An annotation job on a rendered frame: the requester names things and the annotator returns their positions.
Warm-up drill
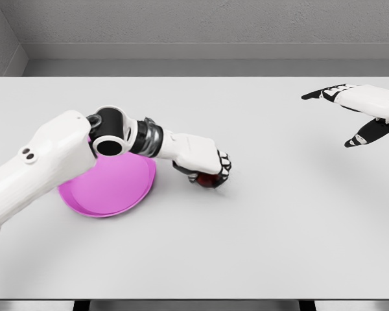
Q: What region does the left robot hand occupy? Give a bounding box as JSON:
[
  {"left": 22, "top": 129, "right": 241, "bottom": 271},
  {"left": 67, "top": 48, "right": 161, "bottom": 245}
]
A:
[{"left": 172, "top": 135, "right": 233, "bottom": 190}]

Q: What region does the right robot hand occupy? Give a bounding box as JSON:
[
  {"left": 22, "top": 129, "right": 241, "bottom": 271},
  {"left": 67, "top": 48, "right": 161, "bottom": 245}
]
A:
[{"left": 300, "top": 84, "right": 389, "bottom": 148}]

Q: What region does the red apple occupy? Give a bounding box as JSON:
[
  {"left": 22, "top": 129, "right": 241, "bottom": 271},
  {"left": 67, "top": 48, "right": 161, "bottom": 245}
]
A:
[{"left": 196, "top": 173, "right": 218, "bottom": 189}]

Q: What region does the pink plate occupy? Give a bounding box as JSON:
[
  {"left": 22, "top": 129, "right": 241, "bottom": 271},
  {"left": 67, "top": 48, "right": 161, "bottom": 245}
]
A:
[{"left": 57, "top": 135, "right": 158, "bottom": 218}]

